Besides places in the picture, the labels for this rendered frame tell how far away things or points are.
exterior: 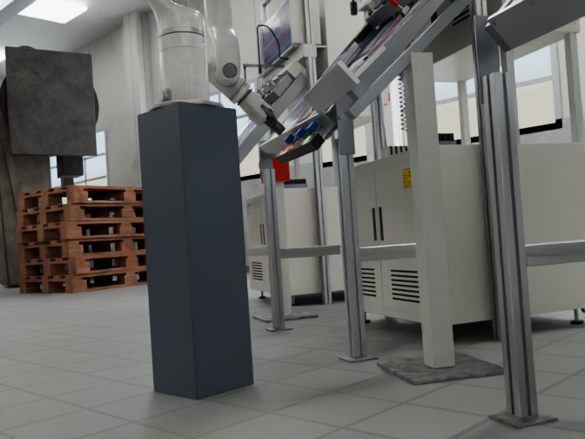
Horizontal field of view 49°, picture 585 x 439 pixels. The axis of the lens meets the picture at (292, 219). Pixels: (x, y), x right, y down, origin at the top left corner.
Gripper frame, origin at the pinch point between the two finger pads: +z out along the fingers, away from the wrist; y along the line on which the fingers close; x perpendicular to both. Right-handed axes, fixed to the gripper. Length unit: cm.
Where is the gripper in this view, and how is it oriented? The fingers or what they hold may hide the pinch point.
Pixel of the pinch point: (278, 128)
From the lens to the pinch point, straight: 218.6
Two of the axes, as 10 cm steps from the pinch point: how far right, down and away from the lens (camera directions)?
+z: 7.3, 6.5, 2.2
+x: 6.0, -7.6, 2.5
